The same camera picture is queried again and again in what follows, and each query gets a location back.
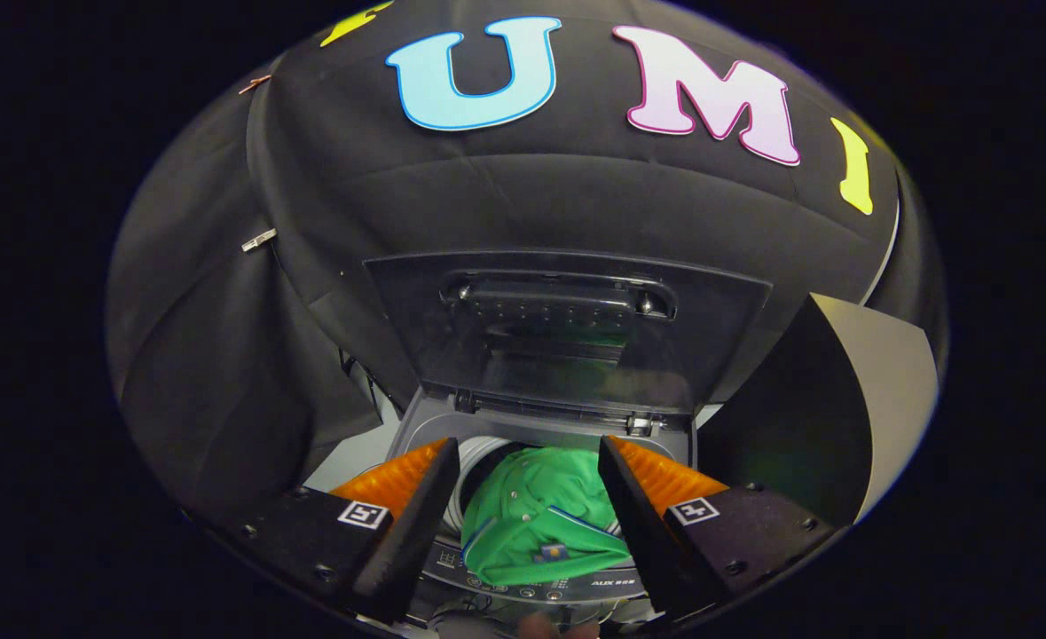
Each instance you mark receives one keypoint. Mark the grey-topped white cabinet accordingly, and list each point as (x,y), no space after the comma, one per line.
(886,382)

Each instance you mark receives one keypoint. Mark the green polo shirt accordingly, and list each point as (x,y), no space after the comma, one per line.
(531,524)

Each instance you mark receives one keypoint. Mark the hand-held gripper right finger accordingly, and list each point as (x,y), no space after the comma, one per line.
(642,532)

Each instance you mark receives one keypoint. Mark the grey washing machine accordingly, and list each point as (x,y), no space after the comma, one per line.
(576,426)

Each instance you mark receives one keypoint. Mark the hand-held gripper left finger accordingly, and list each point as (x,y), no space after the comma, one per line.
(412,532)

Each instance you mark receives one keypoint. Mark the black backdrop cloth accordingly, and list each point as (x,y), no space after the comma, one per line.
(487,195)

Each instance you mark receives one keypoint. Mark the dark washing machine lid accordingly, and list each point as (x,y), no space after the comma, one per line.
(567,355)

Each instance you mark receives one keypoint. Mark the wooden clothes peg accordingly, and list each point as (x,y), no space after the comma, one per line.
(255,84)

